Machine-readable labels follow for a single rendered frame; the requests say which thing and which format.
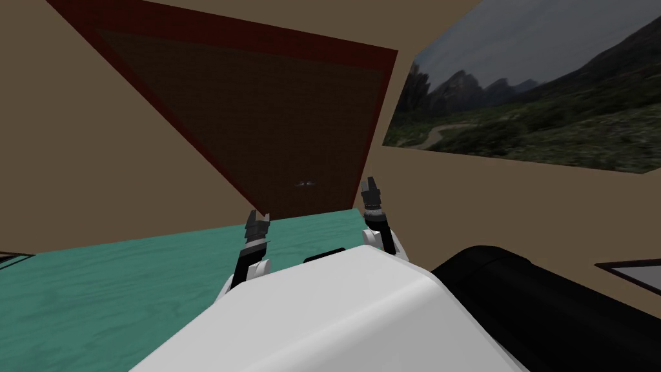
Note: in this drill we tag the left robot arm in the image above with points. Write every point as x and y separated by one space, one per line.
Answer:
247 266

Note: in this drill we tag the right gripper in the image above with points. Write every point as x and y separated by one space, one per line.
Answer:
372 199

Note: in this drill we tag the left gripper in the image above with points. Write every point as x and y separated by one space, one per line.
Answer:
256 234

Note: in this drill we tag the dark red door leaf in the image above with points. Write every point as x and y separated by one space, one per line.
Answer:
268 113

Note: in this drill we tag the window with mountain view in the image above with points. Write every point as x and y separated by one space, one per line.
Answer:
532 98

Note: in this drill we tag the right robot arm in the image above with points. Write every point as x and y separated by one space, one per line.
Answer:
537 310

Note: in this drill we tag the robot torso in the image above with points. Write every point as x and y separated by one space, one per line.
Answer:
330 315

